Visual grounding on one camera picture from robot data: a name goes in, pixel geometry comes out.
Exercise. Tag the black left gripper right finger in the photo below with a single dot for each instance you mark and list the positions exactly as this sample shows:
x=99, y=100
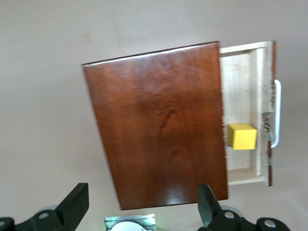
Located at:
x=207, y=204

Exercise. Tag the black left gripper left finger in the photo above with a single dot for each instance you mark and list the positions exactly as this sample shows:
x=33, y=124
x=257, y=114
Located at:
x=74, y=204

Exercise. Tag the yellow cube block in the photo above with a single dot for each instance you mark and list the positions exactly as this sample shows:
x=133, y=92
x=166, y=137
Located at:
x=243, y=138

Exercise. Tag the dark brown wooden drawer cabinet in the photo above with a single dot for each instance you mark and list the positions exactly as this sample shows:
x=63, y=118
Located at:
x=158, y=130

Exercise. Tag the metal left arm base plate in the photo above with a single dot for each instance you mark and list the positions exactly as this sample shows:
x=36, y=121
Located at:
x=109, y=220

